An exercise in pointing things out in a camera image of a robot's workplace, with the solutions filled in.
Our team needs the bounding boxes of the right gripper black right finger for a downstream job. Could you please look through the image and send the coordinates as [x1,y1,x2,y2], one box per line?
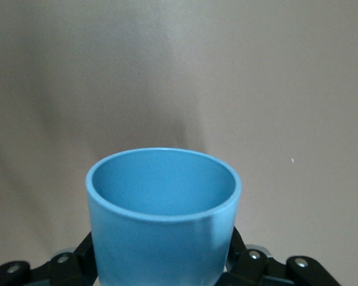
[217,226,344,286]

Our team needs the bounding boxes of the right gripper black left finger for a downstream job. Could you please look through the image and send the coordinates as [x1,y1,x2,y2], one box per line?
[0,231,99,286]

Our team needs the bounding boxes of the blue plastic cup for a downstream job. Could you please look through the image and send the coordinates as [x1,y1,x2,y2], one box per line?
[85,147,244,286]

